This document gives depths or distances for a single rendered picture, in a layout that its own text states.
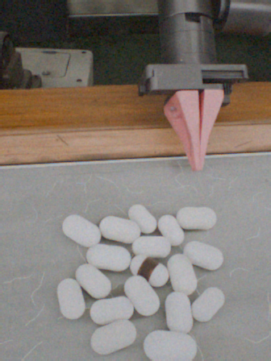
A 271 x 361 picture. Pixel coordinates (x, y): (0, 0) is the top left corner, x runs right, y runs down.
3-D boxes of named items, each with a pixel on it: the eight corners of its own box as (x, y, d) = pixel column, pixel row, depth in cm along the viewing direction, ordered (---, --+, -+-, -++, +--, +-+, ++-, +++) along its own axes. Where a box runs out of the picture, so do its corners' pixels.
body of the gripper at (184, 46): (250, 82, 41) (243, 11, 41) (148, 82, 39) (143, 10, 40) (227, 101, 47) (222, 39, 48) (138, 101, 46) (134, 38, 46)
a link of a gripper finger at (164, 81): (231, 165, 39) (223, 69, 40) (156, 168, 38) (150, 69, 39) (210, 173, 46) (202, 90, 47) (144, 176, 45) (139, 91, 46)
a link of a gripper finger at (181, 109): (255, 164, 39) (246, 69, 41) (182, 167, 39) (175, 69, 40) (230, 172, 46) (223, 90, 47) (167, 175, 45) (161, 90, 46)
